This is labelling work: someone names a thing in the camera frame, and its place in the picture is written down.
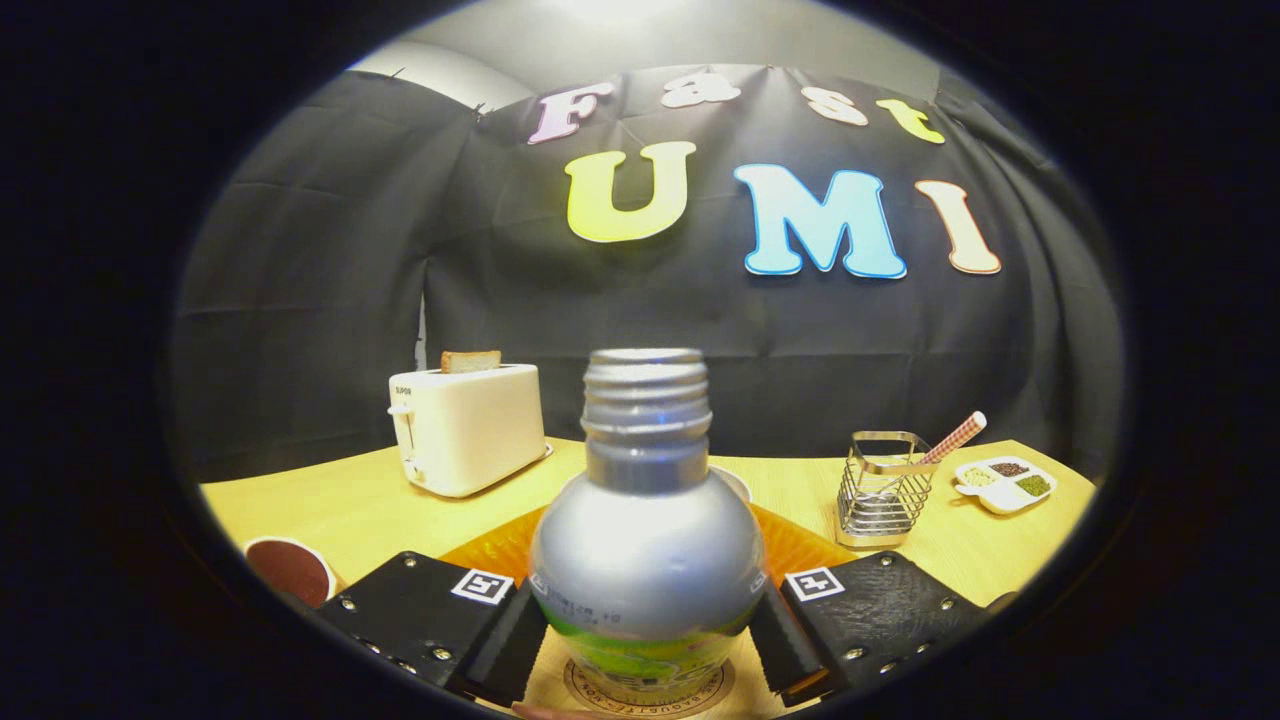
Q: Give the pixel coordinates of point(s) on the cream toaster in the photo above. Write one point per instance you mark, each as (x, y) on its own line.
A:
(470, 430)

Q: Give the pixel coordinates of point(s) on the black backdrop cloth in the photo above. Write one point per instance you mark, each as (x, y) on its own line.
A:
(300, 300)

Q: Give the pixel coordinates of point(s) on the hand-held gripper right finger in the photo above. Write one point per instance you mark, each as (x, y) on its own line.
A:
(890, 605)

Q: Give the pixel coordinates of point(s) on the toast slice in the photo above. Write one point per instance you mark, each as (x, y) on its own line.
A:
(470, 361)

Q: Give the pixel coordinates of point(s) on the wooden table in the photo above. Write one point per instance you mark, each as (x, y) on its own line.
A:
(330, 510)

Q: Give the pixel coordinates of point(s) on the round cork coaster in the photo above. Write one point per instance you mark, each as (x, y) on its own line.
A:
(585, 692)

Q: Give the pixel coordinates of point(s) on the white round plate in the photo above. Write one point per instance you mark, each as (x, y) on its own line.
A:
(732, 483)

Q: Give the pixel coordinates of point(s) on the silver bottle with green label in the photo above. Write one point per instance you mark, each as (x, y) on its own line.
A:
(645, 560)

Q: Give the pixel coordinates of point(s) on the white divided dish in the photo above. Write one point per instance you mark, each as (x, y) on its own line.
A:
(1005, 490)

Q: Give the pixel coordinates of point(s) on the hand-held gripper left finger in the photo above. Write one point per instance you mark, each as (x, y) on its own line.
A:
(400, 610)

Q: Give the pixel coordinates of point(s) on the red striped straw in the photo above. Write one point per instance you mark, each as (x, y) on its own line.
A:
(955, 437)

